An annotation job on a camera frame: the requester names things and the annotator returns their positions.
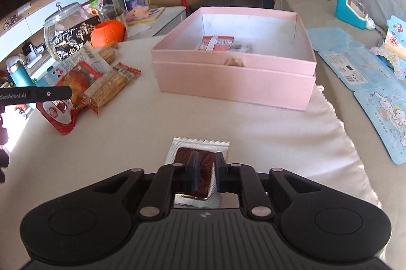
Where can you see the small tan box tassel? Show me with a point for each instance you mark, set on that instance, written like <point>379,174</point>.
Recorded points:
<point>234,61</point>

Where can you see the blue cartoon bunny card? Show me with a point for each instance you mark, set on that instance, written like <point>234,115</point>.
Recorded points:
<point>385,121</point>

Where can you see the golden cracker packet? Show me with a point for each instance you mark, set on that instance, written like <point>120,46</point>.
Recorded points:
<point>107,87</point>

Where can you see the red striped snack packet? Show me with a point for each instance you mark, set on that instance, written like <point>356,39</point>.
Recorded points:
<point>215,43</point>

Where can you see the red packet with white oval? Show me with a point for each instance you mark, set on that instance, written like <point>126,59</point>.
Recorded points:
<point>58,116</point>

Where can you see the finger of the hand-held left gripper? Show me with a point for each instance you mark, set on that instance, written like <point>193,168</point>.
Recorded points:
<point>54,94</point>

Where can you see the orange pumpkin bucket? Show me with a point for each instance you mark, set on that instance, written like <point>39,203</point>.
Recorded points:
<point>108,33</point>

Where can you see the plain light blue sheet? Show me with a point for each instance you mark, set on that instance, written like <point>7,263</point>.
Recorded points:
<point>333,38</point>

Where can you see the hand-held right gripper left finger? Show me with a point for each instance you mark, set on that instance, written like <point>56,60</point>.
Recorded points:
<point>194,168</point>

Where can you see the white side table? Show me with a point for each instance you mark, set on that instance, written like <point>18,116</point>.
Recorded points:
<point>165,18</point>

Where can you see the pink plush toy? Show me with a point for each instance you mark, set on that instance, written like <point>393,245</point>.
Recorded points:
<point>139,11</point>

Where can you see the white television cabinet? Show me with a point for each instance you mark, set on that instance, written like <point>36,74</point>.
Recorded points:
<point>35,21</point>

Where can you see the dark snack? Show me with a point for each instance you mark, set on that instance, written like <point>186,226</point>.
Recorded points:
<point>206,162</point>

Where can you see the colourful cartoon toy package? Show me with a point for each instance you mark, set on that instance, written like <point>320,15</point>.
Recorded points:
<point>395,41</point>

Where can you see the round glass jar with lid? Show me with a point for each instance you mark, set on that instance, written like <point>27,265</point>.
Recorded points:
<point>65,32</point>

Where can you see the pink cardboard box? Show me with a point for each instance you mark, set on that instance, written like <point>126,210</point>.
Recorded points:
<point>234,83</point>

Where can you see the person's left hand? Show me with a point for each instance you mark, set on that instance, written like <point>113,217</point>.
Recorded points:
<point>3,146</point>

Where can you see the brown biscuit packet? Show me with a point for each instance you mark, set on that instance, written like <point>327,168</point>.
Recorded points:
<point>108,54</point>

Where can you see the red chicken snack packet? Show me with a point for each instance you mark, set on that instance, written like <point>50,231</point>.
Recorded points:
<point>83,78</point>

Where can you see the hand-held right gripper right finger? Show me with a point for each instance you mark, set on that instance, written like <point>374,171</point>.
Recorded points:
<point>219,168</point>

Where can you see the white paper snack packet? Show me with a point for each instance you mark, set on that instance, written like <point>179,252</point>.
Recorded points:
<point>92,58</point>

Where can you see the light blue card with barcode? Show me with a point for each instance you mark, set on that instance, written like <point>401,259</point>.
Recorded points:
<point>358,68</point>

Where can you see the blue toy machine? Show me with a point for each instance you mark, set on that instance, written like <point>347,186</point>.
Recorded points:
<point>350,8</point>

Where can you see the blue and white snack packet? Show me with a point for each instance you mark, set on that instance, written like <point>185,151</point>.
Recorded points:
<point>50,77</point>

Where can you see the blue water bottle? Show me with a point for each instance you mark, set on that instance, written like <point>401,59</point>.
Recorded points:
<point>19,75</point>

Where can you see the clear glass bottle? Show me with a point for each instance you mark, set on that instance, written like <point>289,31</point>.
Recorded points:
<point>114,8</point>

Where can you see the black patterned box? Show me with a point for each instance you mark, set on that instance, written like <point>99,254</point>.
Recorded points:
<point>76,37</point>

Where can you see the cream fringed table cloth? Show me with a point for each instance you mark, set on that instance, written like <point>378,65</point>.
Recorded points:
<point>285,143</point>

